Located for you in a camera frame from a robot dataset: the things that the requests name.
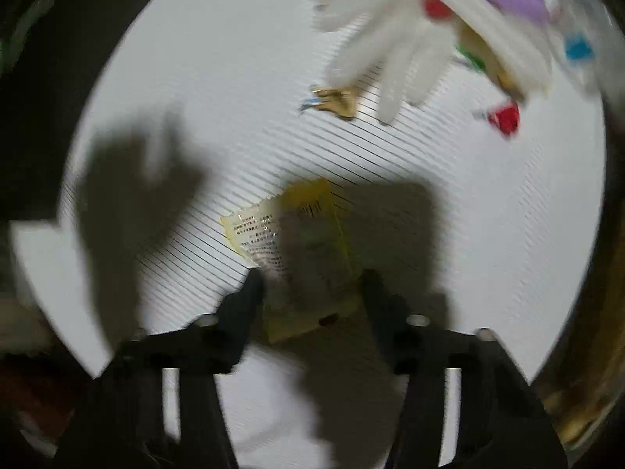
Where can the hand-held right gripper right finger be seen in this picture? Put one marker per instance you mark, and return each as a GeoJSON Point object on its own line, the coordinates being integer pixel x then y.
{"type": "Point", "coordinates": [385, 312]}

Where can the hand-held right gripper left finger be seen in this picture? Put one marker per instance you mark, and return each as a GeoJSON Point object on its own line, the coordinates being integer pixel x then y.
{"type": "Point", "coordinates": [239, 312]}

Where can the yellow clear sachet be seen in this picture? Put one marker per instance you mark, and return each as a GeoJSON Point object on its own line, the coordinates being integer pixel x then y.
{"type": "Point", "coordinates": [312, 234]}

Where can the gold candy wrapper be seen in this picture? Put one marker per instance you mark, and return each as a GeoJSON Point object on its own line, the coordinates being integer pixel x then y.
{"type": "Point", "coordinates": [339, 100]}

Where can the clear plastic container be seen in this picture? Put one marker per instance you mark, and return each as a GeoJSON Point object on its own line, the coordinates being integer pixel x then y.
{"type": "Point", "coordinates": [586, 10]}

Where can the red wrapped candy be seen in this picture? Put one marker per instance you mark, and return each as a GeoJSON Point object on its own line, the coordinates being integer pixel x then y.
{"type": "Point", "coordinates": [505, 118]}
{"type": "Point", "coordinates": [437, 7]}

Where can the white striped tablecloth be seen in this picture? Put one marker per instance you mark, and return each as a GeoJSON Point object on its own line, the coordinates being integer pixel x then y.
{"type": "Point", "coordinates": [195, 83]}

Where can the green wrapped candy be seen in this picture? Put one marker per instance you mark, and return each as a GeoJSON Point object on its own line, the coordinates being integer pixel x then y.
{"type": "Point", "coordinates": [472, 60]}

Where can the white disposable glove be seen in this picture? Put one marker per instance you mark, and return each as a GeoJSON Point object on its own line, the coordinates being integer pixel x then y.
{"type": "Point", "coordinates": [390, 34]}

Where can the blue packet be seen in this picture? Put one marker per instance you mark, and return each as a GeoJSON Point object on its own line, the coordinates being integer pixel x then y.
{"type": "Point", "coordinates": [578, 50]}

